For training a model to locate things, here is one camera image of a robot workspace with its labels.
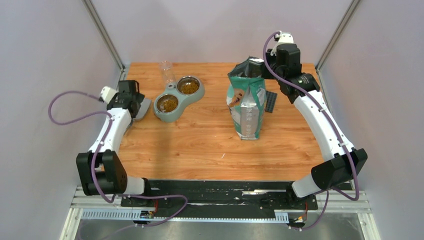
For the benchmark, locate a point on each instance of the dark grey building baseplate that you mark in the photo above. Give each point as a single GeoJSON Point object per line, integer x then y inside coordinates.
{"type": "Point", "coordinates": [271, 98]}

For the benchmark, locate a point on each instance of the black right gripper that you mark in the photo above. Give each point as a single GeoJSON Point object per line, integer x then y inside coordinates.
{"type": "Point", "coordinates": [265, 73]}

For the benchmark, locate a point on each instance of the slotted grey cable duct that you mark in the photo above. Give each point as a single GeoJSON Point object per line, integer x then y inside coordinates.
{"type": "Point", "coordinates": [243, 214]}

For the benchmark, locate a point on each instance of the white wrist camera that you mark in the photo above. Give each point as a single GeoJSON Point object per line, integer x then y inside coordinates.
{"type": "Point", "coordinates": [281, 37]}
{"type": "Point", "coordinates": [107, 94]}

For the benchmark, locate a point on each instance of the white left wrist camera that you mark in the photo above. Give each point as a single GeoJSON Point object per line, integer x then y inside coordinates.
{"type": "Point", "coordinates": [107, 94]}

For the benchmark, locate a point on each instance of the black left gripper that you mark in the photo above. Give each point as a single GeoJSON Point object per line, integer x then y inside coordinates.
{"type": "Point", "coordinates": [139, 98]}

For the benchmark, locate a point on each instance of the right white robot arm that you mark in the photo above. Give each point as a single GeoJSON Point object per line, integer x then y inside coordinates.
{"type": "Point", "coordinates": [342, 160]}

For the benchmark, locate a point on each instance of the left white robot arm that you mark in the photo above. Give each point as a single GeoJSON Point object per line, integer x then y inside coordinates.
{"type": "Point", "coordinates": [100, 167]}

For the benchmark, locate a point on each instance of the teal double pet bowl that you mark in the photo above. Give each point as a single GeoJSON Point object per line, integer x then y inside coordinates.
{"type": "Point", "coordinates": [175, 116]}

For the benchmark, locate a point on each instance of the grey metal food scoop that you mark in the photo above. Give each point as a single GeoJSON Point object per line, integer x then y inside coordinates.
{"type": "Point", "coordinates": [143, 109]}

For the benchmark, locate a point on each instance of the brown pet food kibble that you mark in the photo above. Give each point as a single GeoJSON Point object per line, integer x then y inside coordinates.
{"type": "Point", "coordinates": [177, 99]}

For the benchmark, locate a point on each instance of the green pet food bag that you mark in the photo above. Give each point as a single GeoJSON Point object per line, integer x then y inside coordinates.
{"type": "Point", "coordinates": [246, 97]}

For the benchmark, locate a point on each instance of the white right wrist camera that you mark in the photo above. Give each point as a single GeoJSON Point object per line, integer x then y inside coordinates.
{"type": "Point", "coordinates": [281, 37]}

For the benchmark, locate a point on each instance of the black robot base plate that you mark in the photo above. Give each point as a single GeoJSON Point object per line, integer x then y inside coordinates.
{"type": "Point", "coordinates": [272, 195]}

